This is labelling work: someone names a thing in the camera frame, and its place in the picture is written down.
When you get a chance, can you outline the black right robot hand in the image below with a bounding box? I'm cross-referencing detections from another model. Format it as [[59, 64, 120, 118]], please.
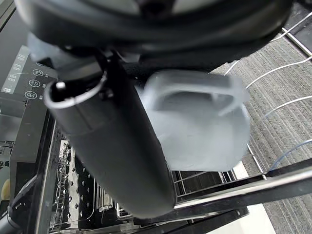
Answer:
[[14, 0, 293, 218]]

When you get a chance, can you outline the pale grey plastic cup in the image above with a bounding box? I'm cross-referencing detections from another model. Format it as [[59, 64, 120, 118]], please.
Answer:
[[135, 70, 252, 172]]

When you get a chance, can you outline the black dishwasher with touch panel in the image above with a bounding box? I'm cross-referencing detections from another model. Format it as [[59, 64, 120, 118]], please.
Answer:
[[0, 43, 312, 234]]

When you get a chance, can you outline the black dishwasher door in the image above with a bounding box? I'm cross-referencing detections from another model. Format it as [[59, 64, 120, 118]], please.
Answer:
[[133, 159, 312, 234]]

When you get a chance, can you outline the metal wire dishwasher rack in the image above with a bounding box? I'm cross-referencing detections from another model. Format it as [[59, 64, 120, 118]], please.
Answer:
[[52, 138, 266, 234]]

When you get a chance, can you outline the blue cable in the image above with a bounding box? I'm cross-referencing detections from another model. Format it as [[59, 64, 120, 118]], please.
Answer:
[[272, 142, 312, 170]]

